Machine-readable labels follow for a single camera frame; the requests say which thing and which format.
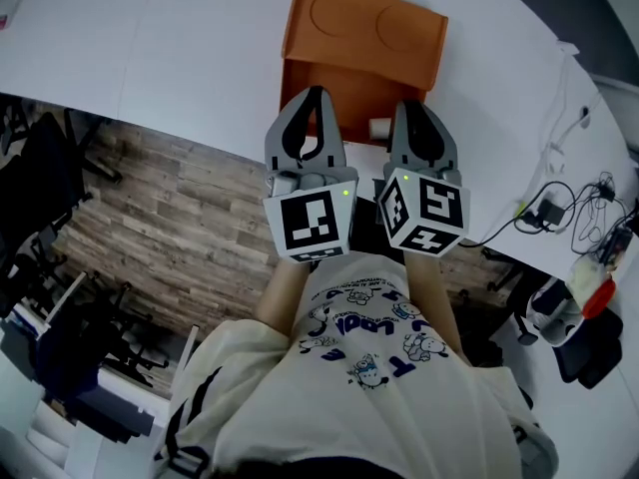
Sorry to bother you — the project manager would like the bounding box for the grey and white chair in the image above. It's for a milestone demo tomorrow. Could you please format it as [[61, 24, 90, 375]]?
[[513, 275, 586, 347]]

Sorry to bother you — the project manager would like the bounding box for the black padded chair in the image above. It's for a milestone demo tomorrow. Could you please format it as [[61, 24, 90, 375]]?
[[552, 306, 626, 391]]

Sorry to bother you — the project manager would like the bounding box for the person's right forearm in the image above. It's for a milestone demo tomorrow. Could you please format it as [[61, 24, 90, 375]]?
[[401, 250, 471, 366]]

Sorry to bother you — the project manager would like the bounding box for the black office chair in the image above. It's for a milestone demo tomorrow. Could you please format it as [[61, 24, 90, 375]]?
[[0, 108, 124, 248]]

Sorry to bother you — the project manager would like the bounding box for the black shoulder strap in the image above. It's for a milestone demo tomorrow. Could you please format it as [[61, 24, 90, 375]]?
[[163, 365, 224, 479]]

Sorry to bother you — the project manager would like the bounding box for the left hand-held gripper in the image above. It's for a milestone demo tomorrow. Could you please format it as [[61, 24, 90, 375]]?
[[262, 86, 360, 265]]

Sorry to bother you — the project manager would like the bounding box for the orange cardboard box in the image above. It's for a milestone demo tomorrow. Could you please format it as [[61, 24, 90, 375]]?
[[278, 0, 449, 145]]

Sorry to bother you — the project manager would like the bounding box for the orange plastic object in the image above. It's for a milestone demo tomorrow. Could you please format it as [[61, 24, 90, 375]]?
[[582, 278, 615, 319]]

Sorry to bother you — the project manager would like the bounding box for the white cable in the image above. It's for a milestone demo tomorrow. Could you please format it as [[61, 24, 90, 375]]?
[[537, 42, 606, 174]]

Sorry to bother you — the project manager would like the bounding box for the black chair wheel base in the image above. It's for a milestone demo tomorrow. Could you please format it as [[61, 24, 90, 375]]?
[[94, 280, 172, 384]]

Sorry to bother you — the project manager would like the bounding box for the white printed t-shirt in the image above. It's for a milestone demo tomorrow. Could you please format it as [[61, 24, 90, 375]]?
[[164, 254, 558, 479]]

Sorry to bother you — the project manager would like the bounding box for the black cable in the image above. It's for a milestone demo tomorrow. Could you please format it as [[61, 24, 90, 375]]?
[[461, 171, 633, 263]]

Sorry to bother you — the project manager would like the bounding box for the person's left forearm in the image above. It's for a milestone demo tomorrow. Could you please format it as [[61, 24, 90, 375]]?
[[256, 255, 315, 339]]

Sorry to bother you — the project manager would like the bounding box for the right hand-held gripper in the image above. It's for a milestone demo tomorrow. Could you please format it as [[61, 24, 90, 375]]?
[[375, 99, 472, 258]]

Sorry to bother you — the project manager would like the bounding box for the clear plastic bag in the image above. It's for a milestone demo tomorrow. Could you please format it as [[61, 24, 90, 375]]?
[[565, 255, 609, 301]]

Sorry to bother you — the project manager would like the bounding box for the black power adapter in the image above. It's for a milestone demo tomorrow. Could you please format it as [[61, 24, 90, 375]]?
[[534, 198, 566, 225]]

